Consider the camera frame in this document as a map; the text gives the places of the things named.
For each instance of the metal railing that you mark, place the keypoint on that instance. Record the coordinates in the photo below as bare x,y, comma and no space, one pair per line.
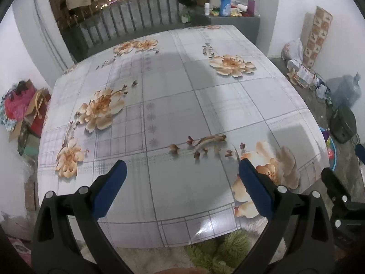
128,14

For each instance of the floral plastic tablecloth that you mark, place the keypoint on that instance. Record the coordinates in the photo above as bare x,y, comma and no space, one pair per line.
176,105

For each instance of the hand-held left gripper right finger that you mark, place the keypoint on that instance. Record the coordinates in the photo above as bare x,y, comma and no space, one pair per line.
255,189

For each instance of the pile of paper packaging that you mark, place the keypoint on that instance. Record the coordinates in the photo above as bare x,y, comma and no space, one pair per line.
306,77

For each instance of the small white bottle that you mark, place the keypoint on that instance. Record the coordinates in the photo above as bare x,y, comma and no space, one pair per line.
207,9

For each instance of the blue detergent bottle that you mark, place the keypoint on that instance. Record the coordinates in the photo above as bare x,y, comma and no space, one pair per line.
225,5

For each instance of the black bag on floor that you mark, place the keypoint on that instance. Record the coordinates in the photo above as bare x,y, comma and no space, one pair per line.
343,124

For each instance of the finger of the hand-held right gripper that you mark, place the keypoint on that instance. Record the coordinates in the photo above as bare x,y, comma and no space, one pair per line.
360,154
335,184

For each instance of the magenta box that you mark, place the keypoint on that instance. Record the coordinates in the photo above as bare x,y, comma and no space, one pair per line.
251,8

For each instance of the white plastic bag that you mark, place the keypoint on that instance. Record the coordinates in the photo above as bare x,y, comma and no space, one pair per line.
292,50

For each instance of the grey cabinet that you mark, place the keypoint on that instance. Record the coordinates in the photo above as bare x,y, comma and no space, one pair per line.
242,30

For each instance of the white tube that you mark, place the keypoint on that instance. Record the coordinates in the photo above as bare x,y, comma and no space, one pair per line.
241,8

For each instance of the yellow food sachet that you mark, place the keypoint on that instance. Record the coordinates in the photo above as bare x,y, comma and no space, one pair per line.
235,12

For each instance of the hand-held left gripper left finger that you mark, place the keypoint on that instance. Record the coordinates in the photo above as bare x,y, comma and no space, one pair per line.
109,189

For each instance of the blue water jug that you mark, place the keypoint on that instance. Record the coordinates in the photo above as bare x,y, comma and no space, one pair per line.
343,91

